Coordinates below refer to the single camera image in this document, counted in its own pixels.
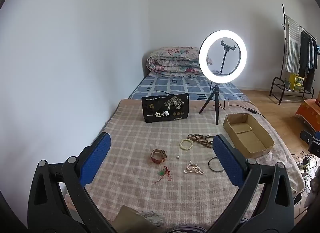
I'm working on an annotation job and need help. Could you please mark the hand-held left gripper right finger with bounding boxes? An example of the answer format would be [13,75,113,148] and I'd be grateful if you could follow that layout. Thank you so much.
[207,134,295,233]

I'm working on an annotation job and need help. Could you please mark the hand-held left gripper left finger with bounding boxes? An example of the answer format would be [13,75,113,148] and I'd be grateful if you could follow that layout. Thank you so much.
[27,132,118,233]

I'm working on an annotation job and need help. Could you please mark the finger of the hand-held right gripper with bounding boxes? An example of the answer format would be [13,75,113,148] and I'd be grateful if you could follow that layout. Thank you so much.
[300,130,320,144]
[308,140,320,154]

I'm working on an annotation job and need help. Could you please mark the thin black bangle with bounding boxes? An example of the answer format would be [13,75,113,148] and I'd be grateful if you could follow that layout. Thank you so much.
[208,157,224,173]

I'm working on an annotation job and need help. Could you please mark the cardboard box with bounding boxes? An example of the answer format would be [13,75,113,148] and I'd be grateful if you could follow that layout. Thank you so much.
[223,113,275,159]

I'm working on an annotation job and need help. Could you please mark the brown wooden bead necklace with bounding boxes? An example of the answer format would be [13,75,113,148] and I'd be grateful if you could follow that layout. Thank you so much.
[187,134,214,150]

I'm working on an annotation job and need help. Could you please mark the white pearl necklace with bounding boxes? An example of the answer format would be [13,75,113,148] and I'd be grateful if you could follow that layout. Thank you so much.
[184,161,204,175]

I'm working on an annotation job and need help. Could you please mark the red-brown leather bracelet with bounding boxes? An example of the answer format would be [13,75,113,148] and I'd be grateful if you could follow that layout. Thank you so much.
[151,149,167,165]

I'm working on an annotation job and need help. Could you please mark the red cord green pendant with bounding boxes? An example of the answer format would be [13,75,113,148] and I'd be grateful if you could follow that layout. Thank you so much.
[153,166,173,184]

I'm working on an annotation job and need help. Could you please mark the orange cloth covered table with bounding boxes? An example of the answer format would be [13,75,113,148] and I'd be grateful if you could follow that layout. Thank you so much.
[295,99,320,132]

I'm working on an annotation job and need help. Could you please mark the beige plaid blanket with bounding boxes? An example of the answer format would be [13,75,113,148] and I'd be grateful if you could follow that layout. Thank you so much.
[64,95,305,228]

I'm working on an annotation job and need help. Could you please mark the yellow box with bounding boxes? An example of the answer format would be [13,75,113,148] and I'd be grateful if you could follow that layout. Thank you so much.
[289,73,304,91]

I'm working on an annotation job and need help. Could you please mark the black tripod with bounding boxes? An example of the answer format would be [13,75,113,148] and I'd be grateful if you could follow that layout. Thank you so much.
[199,84,222,125]

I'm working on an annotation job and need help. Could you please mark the black metal clothes rack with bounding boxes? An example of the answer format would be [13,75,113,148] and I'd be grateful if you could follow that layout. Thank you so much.
[269,4,318,104]

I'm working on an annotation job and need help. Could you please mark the brown cardboard sheet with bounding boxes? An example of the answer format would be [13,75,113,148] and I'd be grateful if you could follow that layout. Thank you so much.
[117,205,155,233]

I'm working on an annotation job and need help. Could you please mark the black snack bag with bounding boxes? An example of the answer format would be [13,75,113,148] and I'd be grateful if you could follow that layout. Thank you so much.
[141,93,190,123]

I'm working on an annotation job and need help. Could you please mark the hanging dark clothes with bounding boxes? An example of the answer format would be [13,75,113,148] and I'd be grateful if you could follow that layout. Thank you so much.
[299,30,318,91]

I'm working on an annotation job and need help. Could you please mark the striped white towel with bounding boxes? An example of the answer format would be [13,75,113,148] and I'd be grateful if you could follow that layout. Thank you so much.
[285,15,302,72]

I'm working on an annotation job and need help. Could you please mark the folded floral quilt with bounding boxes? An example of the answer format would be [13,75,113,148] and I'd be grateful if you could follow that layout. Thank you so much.
[146,46,213,77]

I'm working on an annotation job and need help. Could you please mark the black phone holder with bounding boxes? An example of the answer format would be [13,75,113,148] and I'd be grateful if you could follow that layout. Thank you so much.
[220,39,235,76]

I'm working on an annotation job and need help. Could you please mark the charger and cables on floor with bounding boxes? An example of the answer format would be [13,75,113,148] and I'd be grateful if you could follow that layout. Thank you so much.
[292,149,315,181]

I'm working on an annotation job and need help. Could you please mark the cream bead bracelet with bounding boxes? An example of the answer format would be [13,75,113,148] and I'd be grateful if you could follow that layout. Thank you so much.
[179,138,193,151]

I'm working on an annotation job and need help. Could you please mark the black power cable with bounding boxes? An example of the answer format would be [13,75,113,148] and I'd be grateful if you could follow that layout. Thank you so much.
[215,98,265,117]

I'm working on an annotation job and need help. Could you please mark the white ring light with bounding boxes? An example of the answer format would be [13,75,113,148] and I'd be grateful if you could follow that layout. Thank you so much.
[199,30,247,76]

